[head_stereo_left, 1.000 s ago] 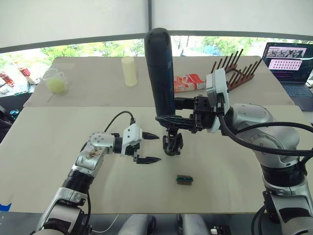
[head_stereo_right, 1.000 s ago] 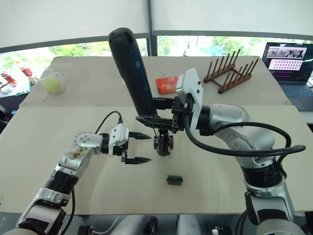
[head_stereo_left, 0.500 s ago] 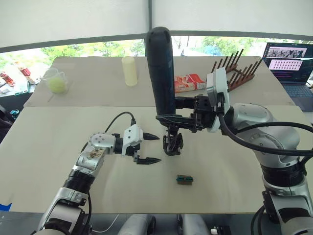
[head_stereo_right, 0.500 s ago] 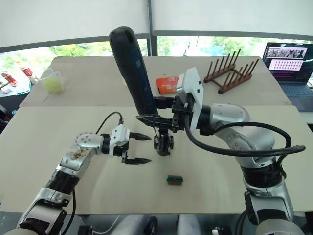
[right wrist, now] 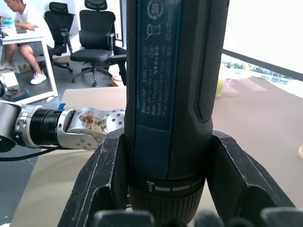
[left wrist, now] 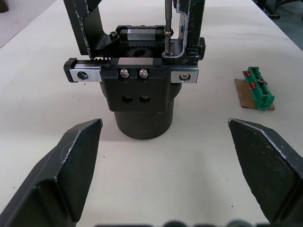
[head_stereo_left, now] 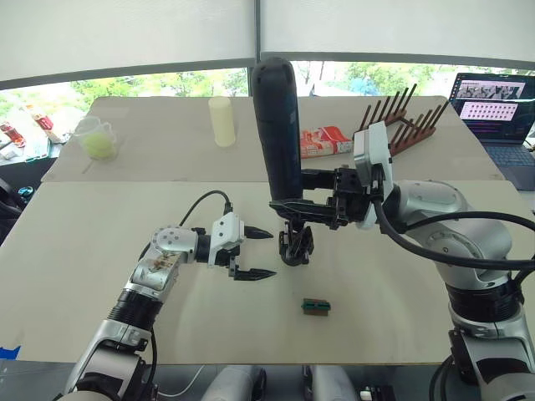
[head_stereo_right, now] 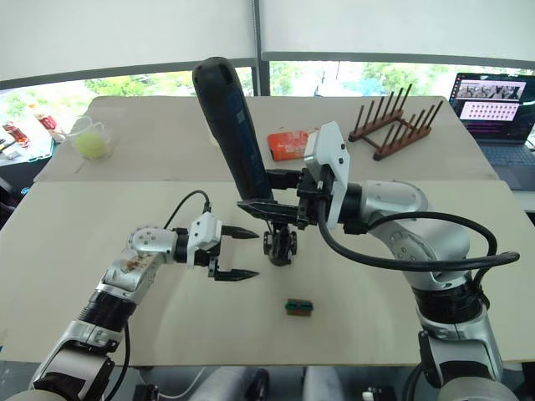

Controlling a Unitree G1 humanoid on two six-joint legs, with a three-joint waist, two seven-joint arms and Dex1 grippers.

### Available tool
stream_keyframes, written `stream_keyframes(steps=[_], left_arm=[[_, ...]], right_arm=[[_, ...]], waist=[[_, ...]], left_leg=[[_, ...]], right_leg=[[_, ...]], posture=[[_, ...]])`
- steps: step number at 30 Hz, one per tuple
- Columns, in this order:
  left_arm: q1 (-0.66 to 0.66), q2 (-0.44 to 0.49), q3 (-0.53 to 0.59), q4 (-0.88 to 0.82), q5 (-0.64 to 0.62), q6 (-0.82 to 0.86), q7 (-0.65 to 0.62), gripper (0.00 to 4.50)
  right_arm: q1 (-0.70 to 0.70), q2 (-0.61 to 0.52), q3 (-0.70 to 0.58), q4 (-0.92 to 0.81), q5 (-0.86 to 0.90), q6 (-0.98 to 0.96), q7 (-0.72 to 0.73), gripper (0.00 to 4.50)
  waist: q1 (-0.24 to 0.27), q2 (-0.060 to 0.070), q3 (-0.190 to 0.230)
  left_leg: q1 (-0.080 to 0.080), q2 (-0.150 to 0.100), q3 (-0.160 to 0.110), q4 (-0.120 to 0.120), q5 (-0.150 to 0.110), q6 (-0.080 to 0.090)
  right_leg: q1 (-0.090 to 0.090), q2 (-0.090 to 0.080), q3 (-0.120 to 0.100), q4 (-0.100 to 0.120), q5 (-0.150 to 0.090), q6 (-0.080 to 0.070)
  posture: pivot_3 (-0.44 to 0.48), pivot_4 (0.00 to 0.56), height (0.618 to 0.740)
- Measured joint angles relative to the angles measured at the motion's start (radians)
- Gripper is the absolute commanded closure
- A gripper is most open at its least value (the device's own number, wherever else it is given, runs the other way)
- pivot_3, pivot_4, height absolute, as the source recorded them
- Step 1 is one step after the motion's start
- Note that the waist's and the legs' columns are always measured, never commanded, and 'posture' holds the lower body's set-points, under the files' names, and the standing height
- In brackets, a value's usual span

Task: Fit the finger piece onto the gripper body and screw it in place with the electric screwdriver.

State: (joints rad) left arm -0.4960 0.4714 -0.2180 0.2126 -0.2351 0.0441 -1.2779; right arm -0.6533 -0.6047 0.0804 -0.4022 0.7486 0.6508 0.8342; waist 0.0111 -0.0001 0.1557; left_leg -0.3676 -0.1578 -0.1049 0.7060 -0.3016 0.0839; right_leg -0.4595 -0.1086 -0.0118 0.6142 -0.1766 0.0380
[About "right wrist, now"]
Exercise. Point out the clear plastic measuring cup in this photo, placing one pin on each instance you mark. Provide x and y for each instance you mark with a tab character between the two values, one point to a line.
228	85

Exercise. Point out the teal item on desk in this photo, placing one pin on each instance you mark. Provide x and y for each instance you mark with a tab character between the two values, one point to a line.
8	21

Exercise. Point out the black mesh office chair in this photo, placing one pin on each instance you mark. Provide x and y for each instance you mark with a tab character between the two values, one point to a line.
94	35
58	23

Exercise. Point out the dark phone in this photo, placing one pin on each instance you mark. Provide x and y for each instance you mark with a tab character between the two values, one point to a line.
21	30

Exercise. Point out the seated person in white shirt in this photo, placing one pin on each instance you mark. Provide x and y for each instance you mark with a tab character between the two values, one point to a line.
26	16

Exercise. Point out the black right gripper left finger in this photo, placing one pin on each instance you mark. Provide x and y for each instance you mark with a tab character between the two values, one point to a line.
99	170

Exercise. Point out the blue tape piece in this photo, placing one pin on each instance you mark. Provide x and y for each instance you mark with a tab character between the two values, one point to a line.
62	106

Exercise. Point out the white office desk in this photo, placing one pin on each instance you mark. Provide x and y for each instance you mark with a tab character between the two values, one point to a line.
30	37

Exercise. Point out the dark window frame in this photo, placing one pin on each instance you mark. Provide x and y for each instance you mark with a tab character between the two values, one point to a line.
260	62

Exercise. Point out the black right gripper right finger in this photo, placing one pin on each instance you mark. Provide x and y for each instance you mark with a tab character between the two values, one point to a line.
236	179

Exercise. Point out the yellow-green ball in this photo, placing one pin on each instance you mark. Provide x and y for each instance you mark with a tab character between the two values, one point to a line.
219	88

